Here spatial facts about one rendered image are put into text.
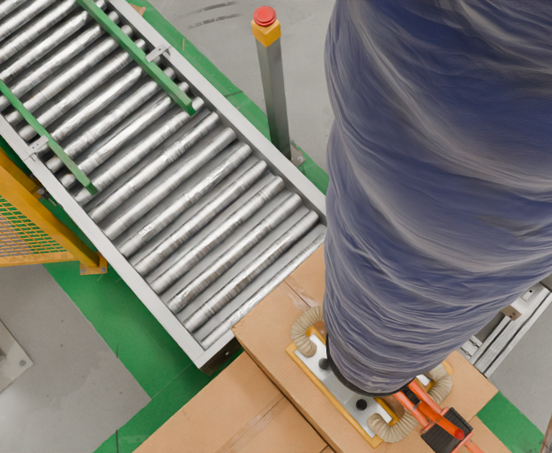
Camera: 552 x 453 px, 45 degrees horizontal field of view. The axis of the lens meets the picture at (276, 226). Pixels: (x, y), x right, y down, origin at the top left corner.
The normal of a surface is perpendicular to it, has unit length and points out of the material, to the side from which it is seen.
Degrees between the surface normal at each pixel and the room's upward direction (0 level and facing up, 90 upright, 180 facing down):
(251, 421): 0
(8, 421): 0
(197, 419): 0
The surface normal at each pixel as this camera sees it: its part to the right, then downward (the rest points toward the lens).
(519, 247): 0.07, 0.91
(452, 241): -0.29, 0.91
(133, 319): -0.06, -0.33
